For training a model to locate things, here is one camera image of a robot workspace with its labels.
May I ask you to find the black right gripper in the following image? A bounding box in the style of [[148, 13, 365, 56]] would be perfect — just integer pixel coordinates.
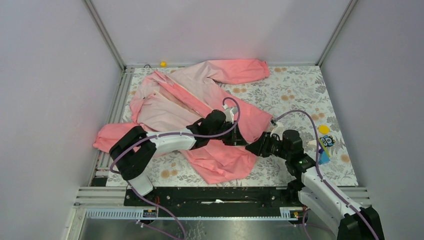
[[245, 131, 291, 161]]

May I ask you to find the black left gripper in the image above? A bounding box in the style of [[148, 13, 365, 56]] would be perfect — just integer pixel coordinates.
[[209, 120, 247, 146]]

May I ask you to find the pink zip-up jacket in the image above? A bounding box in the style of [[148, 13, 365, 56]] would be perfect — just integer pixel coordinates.
[[93, 59, 272, 184]]

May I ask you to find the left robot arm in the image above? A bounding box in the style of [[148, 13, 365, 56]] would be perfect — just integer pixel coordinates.
[[109, 108, 248, 206]]

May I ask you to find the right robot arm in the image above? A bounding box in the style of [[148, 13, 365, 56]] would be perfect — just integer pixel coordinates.
[[246, 129, 385, 240]]

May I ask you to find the floral patterned table mat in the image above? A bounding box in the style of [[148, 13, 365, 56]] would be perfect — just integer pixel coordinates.
[[109, 66, 358, 187]]

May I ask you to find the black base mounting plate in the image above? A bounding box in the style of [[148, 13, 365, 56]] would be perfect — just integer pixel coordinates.
[[123, 187, 307, 217]]

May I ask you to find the cartoon sticker toy block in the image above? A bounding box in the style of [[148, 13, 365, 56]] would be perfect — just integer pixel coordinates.
[[318, 135, 336, 165]]

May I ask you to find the yellow round disc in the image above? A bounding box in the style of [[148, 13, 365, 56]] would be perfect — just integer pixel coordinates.
[[318, 125, 331, 135]]

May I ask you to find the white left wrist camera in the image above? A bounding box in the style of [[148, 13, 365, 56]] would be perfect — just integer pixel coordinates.
[[222, 104, 239, 123]]

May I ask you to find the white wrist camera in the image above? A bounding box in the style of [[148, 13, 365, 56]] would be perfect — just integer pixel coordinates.
[[222, 104, 239, 123], [270, 118, 286, 138]]

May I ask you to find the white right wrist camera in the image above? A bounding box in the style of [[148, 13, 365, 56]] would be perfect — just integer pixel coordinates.
[[270, 118, 286, 138]]

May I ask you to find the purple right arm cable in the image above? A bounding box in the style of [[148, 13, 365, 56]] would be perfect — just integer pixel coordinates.
[[271, 109, 381, 240]]

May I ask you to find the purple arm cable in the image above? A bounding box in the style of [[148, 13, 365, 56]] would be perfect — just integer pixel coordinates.
[[271, 109, 381, 240], [109, 96, 241, 240]]

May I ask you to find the grey slotted cable duct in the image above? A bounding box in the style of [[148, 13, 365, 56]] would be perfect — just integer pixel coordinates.
[[86, 207, 300, 221]]

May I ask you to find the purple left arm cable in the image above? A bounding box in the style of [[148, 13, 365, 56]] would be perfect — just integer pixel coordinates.
[[109, 96, 241, 240]]

